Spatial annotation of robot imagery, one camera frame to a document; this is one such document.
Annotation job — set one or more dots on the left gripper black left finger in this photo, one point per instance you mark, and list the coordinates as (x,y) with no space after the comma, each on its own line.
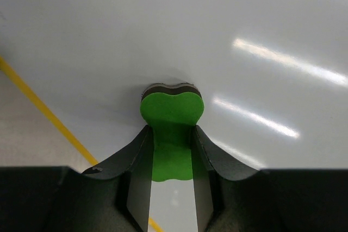
(132,166)

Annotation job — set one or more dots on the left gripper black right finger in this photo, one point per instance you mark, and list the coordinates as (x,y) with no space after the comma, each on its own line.
(228,193)

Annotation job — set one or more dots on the green whiteboard eraser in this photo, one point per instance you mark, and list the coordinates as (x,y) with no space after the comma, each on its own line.
(172,111)

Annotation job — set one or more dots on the white whiteboard with yellow frame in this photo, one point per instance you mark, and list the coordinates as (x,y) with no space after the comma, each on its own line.
(272,75)

